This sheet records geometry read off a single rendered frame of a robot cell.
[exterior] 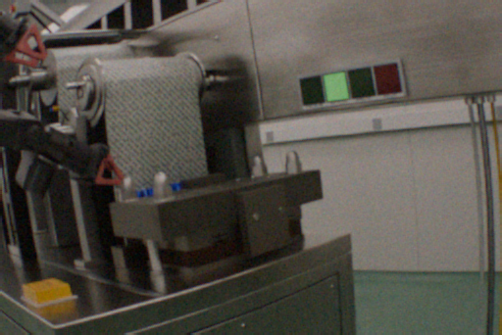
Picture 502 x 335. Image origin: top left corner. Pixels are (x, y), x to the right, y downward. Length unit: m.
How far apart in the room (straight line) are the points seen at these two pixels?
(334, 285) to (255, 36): 0.54
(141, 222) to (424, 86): 0.53
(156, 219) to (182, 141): 0.31
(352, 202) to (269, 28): 2.89
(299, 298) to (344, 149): 2.97
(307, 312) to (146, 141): 0.45
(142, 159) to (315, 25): 0.43
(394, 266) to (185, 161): 2.86
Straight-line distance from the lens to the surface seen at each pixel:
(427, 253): 3.70
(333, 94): 1.04
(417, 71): 0.95
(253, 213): 0.96
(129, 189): 0.97
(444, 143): 3.50
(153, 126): 1.11
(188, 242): 0.91
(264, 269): 0.93
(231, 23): 1.24
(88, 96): 1.07
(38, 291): 0.84
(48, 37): 1.36
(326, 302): 1.08
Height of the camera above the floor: 1.11
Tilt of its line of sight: 3 degrees down
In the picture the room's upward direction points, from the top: 8 degrees counter-clockwise
